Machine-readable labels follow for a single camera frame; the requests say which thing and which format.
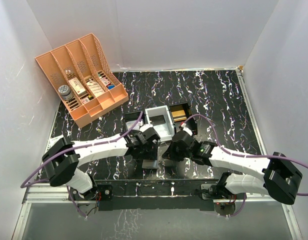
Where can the gold card in tray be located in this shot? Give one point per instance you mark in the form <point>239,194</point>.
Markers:
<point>178,113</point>

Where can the small pink white packet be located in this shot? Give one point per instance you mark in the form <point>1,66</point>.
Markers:
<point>104,79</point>

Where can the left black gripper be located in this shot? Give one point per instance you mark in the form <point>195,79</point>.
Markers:
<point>150,155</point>

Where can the grey leather card holder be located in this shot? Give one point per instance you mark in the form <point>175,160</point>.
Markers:
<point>150,164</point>

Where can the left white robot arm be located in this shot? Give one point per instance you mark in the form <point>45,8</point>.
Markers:
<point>62,161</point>

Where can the white printed paper sheet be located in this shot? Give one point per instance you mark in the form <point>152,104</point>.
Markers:
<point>53,140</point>

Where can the orange plastic desk organizer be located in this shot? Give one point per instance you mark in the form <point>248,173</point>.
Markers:
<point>81,76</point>

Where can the white pink box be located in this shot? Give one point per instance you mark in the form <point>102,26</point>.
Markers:
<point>77,86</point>

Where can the white label cards stack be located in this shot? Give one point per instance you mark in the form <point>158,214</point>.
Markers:
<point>94,87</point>

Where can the small round patterned tin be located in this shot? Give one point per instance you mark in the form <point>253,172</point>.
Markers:
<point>65,92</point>

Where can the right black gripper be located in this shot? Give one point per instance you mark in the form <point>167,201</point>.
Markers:
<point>170,153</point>

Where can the black and white tray set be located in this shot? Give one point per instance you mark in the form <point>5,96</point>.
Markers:
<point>161,119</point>

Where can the cards in black tray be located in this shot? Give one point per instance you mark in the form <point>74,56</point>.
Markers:
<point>139,124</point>

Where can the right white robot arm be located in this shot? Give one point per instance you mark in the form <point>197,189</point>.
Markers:
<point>273,176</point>

